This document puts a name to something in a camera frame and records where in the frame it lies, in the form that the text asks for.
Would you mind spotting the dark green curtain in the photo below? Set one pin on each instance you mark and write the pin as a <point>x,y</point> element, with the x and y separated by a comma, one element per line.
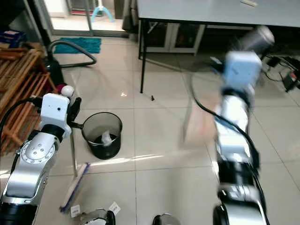
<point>130,16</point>

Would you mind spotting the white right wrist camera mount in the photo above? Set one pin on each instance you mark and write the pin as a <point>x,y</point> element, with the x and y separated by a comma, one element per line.
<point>241,70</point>

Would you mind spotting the white flat object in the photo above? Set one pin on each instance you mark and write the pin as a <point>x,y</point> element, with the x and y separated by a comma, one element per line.
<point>248,2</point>

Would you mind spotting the grey table with black legs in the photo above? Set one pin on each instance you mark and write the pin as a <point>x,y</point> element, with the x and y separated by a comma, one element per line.
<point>192,9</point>

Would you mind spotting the white paper scrap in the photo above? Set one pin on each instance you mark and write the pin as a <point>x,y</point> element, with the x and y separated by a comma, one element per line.
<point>75,211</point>
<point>114,207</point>

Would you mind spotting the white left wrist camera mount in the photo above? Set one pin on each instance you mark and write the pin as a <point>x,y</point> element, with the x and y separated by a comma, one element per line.
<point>54,115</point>

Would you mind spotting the brown wooden slat rack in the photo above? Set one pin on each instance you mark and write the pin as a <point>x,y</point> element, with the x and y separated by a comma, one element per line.
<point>23,89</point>

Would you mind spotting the robot leg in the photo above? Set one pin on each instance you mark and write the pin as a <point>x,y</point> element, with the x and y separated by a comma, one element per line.
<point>97,218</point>
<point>168,220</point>

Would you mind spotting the sliding glass door frame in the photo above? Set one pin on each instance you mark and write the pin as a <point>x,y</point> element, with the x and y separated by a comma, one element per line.
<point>89,21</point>

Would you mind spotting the white crumpled trash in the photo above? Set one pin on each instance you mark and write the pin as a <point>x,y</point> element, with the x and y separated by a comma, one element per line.
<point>107,138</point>

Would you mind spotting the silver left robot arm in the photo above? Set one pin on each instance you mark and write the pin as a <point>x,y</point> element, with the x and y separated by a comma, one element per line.
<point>28,173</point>

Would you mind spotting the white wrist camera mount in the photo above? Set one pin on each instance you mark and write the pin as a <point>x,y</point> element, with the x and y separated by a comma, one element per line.
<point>54,115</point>
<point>241,70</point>

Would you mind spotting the blue cardboard box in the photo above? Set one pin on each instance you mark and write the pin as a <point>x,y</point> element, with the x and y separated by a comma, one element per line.
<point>13,38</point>

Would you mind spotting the broom with white knob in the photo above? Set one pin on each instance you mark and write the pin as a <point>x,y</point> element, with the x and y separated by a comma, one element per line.
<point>75,187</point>

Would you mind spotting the black round trash bin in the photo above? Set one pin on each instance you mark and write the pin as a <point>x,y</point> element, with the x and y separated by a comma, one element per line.
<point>91,145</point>

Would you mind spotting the robot left leg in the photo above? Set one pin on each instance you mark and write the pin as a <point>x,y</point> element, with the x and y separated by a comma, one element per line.
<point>97,218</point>

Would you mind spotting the teal floor mat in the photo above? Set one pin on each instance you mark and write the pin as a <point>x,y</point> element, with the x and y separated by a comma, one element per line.
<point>82,45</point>

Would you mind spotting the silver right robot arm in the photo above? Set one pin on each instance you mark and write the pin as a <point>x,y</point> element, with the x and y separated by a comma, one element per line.
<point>234,112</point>

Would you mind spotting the robot right leg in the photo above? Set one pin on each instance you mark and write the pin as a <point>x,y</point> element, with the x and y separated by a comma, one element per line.
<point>168,220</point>

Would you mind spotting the red and white crate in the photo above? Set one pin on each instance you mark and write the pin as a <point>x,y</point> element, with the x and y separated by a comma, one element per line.
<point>80,11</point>

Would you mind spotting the white low cabinet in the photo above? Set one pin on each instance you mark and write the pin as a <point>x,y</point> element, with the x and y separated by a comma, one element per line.
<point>173,37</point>

